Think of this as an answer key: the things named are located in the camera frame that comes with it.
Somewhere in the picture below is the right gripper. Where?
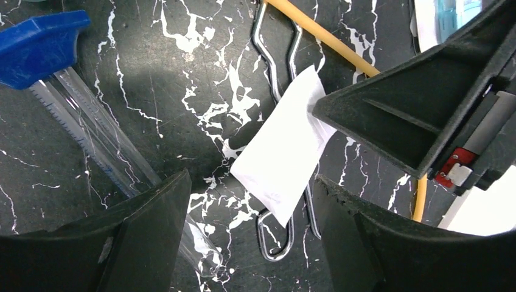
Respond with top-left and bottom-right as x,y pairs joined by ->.
312,1 -> 515,195

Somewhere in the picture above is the amber rubber tubing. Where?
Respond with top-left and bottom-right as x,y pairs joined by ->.
263,0 -> 428,223

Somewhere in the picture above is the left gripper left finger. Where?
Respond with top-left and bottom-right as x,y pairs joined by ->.
1,170 -> 192,291

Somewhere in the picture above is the white plastic bin lid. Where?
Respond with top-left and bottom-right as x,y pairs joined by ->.
438,166 -> 515,236

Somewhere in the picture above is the blue tool in blister pack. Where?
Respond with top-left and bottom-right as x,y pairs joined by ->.
409,0 -> 484,53

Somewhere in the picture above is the blue-handled syringe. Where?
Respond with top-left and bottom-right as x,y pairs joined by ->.
1,10 -> 223,277

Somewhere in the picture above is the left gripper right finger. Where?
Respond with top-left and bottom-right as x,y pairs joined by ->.
313,175 -> 515,291

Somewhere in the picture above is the white paper packet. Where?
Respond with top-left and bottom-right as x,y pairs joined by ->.
230,66 -> 336,227

